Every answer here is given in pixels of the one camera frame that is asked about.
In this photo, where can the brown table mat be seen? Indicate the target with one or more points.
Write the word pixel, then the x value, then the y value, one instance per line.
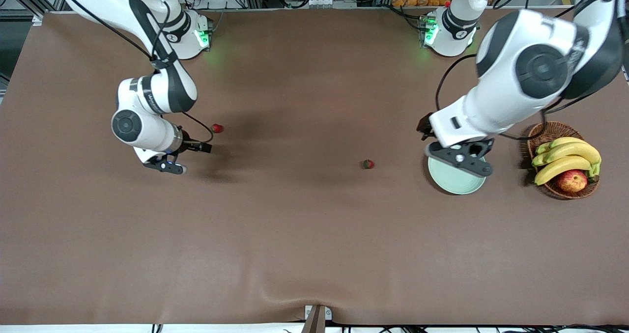
pixel 314 225

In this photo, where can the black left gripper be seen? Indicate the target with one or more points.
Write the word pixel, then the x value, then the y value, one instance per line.
pixel 423 124

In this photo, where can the brown wicker basket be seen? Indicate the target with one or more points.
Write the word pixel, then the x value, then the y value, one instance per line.
pixel 565 195

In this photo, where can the white terminal block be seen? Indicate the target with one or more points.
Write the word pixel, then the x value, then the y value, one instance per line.
pixel 322 2

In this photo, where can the small yellow banana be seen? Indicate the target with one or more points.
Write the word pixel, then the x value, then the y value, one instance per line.
pixel 565 140

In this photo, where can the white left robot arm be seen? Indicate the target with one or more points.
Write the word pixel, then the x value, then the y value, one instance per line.
pixel 511 102

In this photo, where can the red apple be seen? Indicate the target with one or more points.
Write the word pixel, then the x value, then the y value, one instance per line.
pixel 572 181

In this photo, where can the yellow banana beside apple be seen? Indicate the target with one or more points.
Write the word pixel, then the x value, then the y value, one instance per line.
pixel 560 168

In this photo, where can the metal table edge bracket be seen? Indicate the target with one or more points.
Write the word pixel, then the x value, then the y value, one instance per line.
pixel 317 320

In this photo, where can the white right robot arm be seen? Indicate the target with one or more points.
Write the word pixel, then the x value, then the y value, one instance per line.
pixel 147 131

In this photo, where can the light green round plate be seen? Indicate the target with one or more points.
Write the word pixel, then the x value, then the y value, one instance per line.
pixel 452 181

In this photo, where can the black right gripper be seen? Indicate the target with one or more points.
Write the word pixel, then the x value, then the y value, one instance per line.
pixel 190 146

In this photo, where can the large yellow banana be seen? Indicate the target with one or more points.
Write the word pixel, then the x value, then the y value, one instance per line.
pixel 575 151

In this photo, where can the red strawberry green leaves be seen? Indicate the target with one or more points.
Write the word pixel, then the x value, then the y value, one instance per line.
pixel 216 128
pixel 367 164

